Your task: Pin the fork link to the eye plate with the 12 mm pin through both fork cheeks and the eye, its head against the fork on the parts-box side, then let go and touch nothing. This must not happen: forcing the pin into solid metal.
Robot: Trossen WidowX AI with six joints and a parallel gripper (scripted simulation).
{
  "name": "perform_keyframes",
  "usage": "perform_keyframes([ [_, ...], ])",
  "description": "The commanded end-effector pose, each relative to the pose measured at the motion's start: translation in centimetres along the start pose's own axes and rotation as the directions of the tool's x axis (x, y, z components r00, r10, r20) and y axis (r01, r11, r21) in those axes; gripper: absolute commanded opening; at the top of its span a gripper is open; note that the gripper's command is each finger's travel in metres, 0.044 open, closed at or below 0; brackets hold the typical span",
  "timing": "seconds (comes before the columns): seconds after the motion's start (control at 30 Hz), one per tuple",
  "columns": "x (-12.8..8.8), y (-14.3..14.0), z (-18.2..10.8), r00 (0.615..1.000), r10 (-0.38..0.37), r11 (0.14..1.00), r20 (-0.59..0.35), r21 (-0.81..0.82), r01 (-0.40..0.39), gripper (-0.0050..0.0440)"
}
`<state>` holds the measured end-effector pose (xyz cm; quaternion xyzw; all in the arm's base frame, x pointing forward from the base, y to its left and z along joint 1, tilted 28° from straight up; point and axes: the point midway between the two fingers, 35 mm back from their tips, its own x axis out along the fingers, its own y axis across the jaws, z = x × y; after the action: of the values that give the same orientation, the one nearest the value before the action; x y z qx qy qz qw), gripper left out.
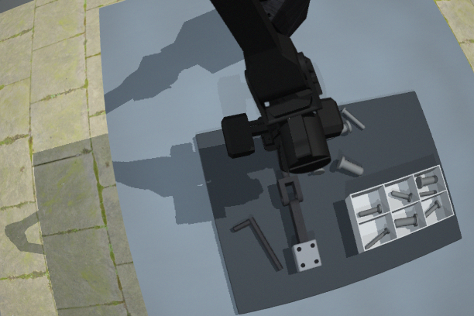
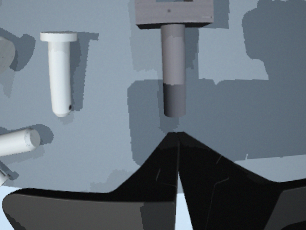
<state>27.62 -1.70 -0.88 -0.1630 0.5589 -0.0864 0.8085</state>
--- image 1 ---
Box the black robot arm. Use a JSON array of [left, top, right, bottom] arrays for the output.
[[210, 0, 331, 173]]

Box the white headed pin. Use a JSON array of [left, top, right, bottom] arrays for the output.
[[314, 168, 325, 175]]

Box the grey clevis fork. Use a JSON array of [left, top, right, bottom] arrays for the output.
[[276, 170, 303, 206]]

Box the white compartment tray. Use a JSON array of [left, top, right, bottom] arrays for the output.
[[345, 165, 454, 254]]

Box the dark grey l-shaped hex key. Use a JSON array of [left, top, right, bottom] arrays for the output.
[[233, 217, 283, 271]]

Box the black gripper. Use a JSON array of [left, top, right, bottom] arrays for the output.
[[222, 98, 344, 159]]

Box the grey headed pin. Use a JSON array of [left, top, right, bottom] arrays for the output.
[[415, 175, 438, 189], [424, 201, 441, 217], [341, 107, 365, 129], [419, 191, 437, 197], [341, 120, 352, 134], [394, 214, 419, 228], [337, 156, 364, 176], [365, 228, 390, 249], [391, 191, 412, 202], [359, 204, 382, 217]]

